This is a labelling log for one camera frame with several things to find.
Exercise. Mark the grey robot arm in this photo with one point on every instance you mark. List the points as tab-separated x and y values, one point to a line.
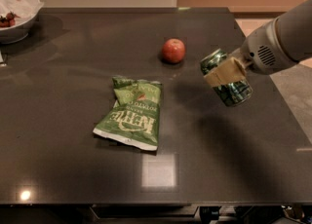
295	31

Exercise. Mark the white napkin in bowl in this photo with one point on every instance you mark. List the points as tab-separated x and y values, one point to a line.
23	8

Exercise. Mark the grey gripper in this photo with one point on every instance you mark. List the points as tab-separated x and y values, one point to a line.
261	51

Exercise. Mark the green soda can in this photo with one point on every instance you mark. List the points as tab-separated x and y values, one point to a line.
231	94

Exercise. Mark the green kettle chips bag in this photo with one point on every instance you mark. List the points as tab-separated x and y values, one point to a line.
135	117

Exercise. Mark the red apple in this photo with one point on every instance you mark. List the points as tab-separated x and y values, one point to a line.
173	51

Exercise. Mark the white bowl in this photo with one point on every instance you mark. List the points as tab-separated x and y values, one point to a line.
18	31

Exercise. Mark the red strawberries in bowl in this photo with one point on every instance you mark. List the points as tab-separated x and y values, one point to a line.
8	20

